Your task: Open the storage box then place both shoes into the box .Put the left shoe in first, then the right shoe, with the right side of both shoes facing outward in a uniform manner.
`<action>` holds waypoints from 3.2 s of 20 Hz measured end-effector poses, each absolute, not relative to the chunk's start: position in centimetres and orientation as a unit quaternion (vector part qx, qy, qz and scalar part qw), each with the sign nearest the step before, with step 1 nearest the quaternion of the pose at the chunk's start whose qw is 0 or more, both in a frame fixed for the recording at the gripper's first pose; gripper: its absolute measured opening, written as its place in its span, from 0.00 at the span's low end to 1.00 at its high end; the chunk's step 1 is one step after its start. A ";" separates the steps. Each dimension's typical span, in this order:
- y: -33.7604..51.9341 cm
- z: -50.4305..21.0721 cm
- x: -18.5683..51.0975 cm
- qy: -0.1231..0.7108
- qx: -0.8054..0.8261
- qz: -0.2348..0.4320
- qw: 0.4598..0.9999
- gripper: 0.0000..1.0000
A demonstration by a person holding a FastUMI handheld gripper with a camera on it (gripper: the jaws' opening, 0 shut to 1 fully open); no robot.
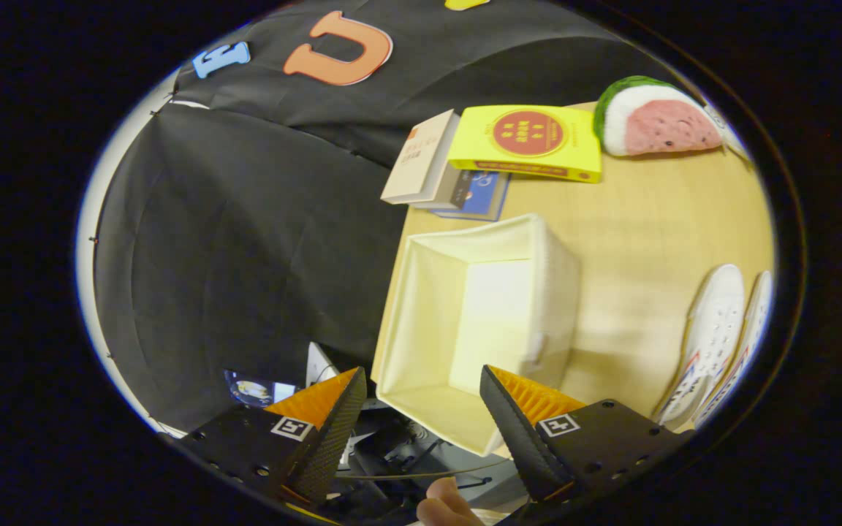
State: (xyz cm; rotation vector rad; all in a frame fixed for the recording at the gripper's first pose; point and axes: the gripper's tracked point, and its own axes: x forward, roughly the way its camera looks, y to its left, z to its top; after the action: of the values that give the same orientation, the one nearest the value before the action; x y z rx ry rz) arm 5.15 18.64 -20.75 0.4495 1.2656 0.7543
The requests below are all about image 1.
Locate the white plush toy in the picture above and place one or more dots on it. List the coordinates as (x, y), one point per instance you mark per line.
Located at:
(729, 131)

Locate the lit screen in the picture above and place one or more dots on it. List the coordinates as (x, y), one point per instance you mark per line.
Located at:
(260, 391)

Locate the white board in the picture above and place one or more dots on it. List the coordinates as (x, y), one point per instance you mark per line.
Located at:
(320, 365)

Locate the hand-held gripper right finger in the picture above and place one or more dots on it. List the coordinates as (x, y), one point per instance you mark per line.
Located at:
(523, 438)

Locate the white canvas shoe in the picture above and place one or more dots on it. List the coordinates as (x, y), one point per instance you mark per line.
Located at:
(717, 329)
(759, 321)

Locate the white fabric storage box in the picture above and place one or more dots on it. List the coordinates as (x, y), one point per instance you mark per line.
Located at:
(465, 321)

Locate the watermelon slice plush toy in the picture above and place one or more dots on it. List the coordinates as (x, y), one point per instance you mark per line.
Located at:
(658, 120)

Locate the blue book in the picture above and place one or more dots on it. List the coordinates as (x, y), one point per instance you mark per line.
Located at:
(483, 196)

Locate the beige book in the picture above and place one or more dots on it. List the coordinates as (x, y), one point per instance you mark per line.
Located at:
(421, 157)

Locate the yellow book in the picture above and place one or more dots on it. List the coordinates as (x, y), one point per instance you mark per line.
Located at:
(531, 139)

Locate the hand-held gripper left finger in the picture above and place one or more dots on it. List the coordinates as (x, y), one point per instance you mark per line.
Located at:
(330, 438)

